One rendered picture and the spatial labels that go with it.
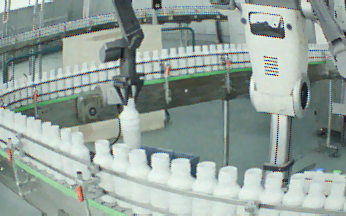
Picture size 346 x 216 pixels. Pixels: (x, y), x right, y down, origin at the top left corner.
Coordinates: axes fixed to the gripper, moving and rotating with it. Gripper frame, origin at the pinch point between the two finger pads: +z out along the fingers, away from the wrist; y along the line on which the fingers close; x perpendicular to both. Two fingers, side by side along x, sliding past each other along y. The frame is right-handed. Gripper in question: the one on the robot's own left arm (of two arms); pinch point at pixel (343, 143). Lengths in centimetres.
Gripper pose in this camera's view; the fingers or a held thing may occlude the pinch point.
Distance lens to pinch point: 103.5
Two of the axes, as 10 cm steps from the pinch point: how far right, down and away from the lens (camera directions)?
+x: 6.1, 1.5, 7.8
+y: 7.7, 1.0, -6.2
